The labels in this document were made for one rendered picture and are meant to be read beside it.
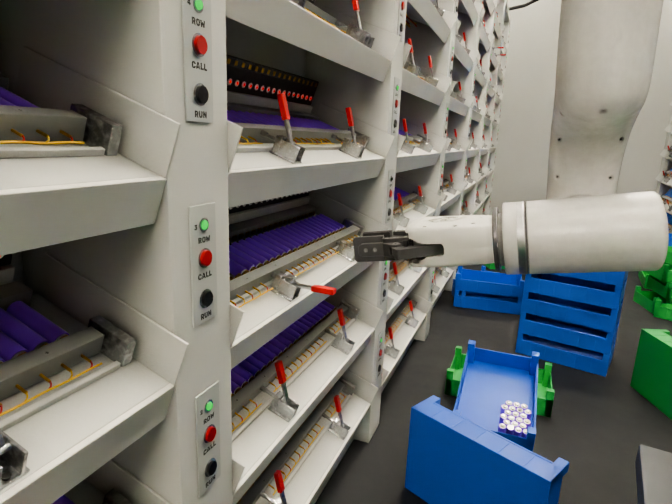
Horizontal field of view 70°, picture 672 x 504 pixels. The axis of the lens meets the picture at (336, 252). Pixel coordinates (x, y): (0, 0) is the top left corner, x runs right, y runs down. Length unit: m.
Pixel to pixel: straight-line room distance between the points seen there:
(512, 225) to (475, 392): 0.99
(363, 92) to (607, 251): 0.69
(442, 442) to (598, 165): 0.64
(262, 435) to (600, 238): 0.52
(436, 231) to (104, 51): 0.37
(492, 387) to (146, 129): 1.26
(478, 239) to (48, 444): 0.44
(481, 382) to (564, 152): 0.99
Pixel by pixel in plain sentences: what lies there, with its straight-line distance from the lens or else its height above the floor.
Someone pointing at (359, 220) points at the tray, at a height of 0.57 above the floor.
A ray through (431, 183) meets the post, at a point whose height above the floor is 0.61.
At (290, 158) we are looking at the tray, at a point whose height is 0.72.
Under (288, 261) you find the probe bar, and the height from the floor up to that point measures 0.56.
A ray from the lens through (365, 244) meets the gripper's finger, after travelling 0.60.
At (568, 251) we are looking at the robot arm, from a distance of 0.56.
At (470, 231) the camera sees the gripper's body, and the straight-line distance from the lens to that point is 0.55.
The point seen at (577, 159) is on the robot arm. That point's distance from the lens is 0.65.
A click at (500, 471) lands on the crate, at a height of 0.17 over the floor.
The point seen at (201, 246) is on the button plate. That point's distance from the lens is 0.50.
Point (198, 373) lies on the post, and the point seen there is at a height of 0.51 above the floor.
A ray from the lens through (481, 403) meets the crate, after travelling 1.47.
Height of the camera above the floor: 0.76
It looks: 13 degrees down
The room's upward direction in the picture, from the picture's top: 2 degrees clockwise
